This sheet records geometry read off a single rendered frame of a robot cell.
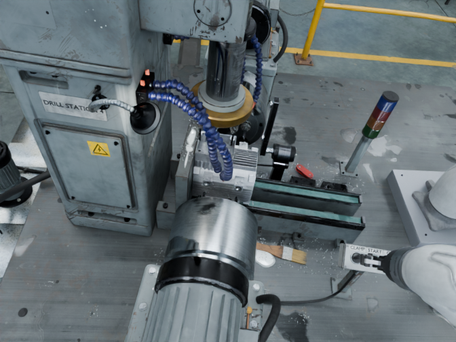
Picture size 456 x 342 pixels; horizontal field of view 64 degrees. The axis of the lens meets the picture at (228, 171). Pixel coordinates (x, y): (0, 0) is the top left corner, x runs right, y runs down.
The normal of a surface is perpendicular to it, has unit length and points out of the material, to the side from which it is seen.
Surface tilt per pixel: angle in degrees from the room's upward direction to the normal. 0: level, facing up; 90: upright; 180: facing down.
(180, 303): 22
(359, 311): 0
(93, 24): 90
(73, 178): 90
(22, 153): 0
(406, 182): 2
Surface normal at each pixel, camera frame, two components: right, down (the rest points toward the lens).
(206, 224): -0.06, -0.64
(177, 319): -0.28, -0.64
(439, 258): -0.70, -0.71
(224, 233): 0.33, -0.58
